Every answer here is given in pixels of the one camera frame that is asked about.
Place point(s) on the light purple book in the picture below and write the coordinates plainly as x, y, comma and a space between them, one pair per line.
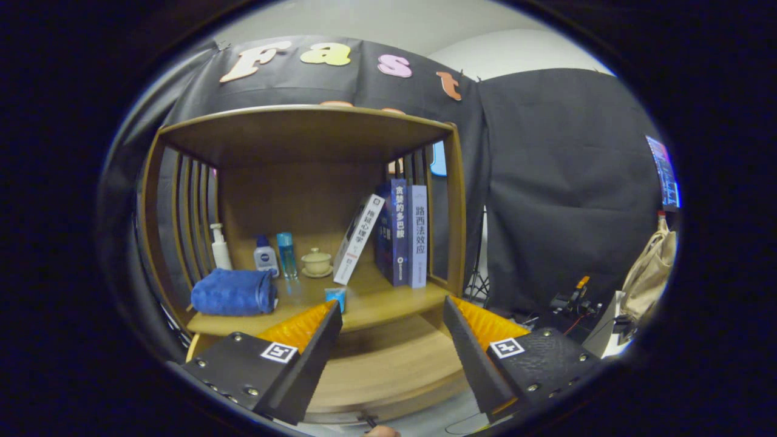
417, 237

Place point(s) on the rolled blue towel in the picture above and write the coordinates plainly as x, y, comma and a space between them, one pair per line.
230, 292

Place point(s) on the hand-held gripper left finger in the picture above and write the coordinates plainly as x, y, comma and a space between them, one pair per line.
312, 364

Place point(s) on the beige bag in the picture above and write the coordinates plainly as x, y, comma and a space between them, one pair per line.
652, 273

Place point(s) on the clear blue bottle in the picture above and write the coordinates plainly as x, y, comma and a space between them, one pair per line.
286, 255

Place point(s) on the monitor screen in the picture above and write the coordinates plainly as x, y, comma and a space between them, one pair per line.
665, 173

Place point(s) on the wooden countertop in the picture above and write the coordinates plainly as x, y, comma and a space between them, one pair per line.
382, 300

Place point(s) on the beige lidded teacup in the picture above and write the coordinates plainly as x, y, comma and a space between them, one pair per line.
316, 263

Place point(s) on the white lotion bottle blue cap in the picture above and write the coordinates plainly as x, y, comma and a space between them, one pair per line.
266, 261

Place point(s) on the blue and white tube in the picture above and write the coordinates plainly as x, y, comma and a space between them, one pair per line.
335, 298

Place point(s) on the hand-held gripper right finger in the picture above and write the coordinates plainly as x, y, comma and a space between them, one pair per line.
470, 358

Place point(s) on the white pump bottle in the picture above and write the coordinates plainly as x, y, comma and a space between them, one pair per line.
221, 252

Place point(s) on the white book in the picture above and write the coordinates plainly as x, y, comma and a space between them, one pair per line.
359, 240

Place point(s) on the dark blue book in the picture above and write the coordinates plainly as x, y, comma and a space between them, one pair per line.
397, 237

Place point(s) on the grey panel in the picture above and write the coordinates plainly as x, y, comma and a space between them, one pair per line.
610, 328

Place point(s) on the black and orange tool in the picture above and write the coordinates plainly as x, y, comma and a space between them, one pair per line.
573, 300

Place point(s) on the black tripod stand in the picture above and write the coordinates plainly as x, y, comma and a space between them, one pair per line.
479, 279

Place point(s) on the wooden cabinet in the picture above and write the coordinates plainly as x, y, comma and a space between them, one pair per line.
303, 139

